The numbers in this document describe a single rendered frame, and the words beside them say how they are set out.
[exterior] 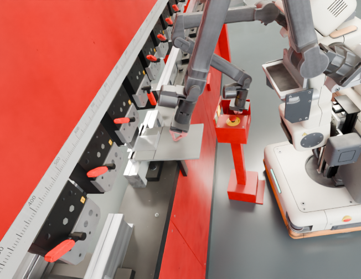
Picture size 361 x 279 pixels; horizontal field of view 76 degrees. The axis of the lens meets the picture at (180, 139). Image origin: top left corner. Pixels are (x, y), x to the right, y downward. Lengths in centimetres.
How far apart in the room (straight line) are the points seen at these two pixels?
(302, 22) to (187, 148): 53
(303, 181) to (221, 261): 73
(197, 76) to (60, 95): 37
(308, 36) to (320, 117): 49
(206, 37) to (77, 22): 35
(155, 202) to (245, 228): 96
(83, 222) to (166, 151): 40
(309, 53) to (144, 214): 76
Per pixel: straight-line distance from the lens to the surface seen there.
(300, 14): 72
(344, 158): 129
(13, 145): 54
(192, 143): 90
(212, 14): 65
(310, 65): 77
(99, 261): 84
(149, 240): 89
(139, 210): 96
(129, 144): 94
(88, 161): 68
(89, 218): 70
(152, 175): 98
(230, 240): 175
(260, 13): 112
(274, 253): 173
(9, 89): 55
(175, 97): 76
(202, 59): 69
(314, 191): 161
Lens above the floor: 164
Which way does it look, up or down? 44 degrees down
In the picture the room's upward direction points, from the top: 21 degrees counter-clockwise
